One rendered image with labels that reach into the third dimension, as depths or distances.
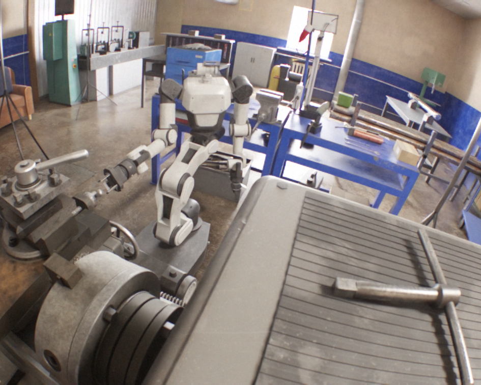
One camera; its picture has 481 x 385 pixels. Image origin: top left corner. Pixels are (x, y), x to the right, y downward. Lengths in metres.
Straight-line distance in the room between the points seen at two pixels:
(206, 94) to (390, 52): 6.20
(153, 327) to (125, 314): 0.04
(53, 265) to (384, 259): 0.41
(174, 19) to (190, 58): 5.93
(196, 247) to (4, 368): 1.42
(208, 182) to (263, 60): 4.86
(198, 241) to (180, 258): 0.20
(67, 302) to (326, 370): 0.32
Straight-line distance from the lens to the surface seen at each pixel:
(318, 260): 0.28
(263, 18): 7.38
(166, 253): 1.81
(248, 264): 0.25
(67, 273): 0.39
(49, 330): 0.41
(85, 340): 0.37
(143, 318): 0.40
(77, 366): 0.40
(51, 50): 4.98
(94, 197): 1.12
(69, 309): 0.39
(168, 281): 1.63
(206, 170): 2.46
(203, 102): 1.55
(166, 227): 1.68
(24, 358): 0.82
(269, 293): 0.24
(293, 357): 0.21
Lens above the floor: 1.53
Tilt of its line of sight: 35 degrees down
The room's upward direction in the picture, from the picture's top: 11 degrees clockwise
